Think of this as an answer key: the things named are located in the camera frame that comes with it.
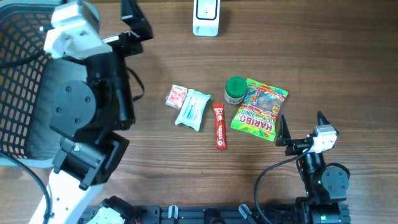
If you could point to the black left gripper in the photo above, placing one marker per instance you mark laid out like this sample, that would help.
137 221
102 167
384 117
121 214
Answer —
132 40

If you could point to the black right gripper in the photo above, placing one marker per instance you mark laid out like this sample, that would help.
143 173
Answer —
284 139

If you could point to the Haribo gummy candy bag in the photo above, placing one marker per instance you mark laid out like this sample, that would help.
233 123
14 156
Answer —
257 114

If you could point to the green lid jar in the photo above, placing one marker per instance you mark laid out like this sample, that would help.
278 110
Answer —
235 90

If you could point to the red package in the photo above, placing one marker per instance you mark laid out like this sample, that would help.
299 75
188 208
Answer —
218 109

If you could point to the red white tissue pack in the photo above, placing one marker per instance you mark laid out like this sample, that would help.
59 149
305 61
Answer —
176 97

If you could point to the mint green wipes pack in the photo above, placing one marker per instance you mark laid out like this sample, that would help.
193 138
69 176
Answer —
192 110

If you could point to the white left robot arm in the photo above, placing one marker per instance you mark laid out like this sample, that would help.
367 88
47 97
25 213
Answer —
83 165

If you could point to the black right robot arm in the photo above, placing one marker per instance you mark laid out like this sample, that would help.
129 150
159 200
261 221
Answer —
325 184

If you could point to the white barcode scanner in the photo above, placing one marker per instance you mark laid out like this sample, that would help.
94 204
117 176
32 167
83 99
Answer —
206 17

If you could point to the grey plastic shopping basket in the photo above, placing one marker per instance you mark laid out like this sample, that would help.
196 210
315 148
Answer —
43 99

